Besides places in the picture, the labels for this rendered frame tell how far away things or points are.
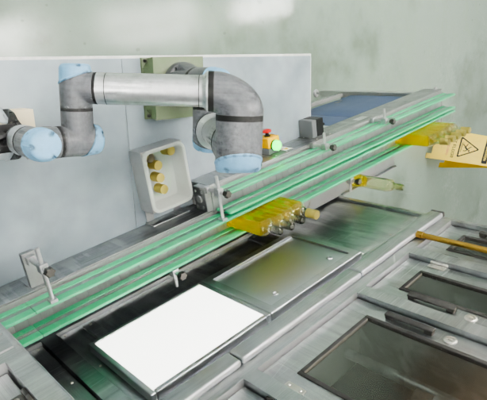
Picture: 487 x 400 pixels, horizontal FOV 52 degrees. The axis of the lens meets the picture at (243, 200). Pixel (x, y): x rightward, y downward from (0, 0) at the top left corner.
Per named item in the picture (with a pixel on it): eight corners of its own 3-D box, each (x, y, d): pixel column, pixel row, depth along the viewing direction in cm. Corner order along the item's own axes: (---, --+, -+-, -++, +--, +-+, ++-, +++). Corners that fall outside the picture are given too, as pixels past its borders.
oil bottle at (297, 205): (258, 210, 202) (298, 221, 186) (256, 197, 200) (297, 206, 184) (267, 205, 205) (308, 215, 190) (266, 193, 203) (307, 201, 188)
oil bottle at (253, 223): (226, 225, 191) (266, 238, 176) (224, 212, 189) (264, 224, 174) (237, 221, 194) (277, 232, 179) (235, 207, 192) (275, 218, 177)
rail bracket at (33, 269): (22, 287, 151) (52, 312, 135) (5, 236, 145) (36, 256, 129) (37, 280, 154) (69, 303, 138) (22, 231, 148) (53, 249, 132)
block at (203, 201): (194, 209, 187) (206, 213, 182) (190, 186, 184) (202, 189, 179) (202, 206, 190) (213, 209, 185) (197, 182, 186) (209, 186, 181)
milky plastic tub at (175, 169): (141, 210, 179) (155, 215, 172) (128, 150, 171) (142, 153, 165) (180, 194, 189) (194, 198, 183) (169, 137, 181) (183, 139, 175)
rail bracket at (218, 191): (207, 217, 183) (230, 225, 174) (200, 174, 177) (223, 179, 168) (213, 214, 185) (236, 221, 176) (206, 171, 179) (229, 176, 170)
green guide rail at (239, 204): (216, 210, 186) (231, 214, 180) (216, 208, 185) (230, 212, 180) (442, 107, 292) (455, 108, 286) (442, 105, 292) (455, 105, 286)
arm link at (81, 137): (105, 110, 121) (61, 112, 114) (107, 156, 124) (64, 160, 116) (90, 109, 127) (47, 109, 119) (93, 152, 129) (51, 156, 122)
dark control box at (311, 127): (298, 136, 231) (312, 138, 225) (297, 120, 228) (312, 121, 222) (310, 132, 236) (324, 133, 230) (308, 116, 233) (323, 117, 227)
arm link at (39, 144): (67, 161, 115) (29, 165, 109) (48, 156, 123) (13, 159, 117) (65, 127, 113) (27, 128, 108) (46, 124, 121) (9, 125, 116)
